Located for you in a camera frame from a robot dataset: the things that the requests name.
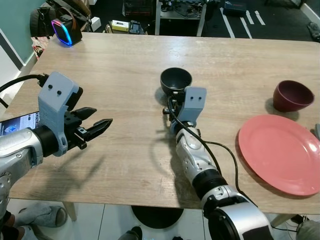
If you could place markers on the blue flat box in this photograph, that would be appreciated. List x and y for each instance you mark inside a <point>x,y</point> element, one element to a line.
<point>235,7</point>

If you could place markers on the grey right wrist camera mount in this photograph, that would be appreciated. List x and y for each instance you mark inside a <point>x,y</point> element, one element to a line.
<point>195,102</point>

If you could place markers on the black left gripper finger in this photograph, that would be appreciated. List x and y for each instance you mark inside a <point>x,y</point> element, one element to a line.
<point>96,129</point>
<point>85,113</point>

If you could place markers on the black bag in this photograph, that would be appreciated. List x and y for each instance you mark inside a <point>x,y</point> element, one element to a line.
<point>40,21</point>

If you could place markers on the smartphone with lit screen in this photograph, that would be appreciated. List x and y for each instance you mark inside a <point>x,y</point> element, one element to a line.
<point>17,123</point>

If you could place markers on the black device on floor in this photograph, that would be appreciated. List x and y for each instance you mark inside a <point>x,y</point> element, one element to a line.
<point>314,31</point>

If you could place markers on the black bowl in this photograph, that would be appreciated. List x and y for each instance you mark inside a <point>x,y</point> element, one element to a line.
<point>176,79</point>

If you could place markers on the person's olive trouser leg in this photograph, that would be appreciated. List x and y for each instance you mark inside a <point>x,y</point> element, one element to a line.
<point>309,231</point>

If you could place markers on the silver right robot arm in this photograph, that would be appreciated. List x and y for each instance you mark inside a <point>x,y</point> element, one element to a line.
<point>200,160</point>

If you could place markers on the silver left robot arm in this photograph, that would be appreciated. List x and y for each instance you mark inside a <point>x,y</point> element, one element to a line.
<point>20,147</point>

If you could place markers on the black shoe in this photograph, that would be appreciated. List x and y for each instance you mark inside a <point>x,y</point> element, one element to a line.
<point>131,233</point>

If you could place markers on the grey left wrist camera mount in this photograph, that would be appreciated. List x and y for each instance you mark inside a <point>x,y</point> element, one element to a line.
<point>56,95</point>

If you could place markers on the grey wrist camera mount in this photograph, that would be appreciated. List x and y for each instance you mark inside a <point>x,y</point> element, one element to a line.
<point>56,95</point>
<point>195,102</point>

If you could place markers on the grey slipper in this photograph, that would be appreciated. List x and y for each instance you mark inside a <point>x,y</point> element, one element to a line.
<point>42,215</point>

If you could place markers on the yellow and white box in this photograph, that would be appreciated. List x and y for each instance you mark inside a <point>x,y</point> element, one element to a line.
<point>120,26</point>

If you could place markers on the small white box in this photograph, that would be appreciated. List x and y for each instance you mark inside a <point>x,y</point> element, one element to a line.
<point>96,24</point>

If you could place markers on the metal frame shelf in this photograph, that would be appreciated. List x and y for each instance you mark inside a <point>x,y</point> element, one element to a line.
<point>180,12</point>

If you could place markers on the dark red bowl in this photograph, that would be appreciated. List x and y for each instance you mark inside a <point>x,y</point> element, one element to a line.
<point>292,96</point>

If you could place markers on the pink plate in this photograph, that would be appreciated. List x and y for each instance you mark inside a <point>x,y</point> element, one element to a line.
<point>280,152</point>

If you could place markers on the black round stool base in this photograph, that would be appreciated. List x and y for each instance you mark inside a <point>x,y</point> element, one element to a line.
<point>157,216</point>

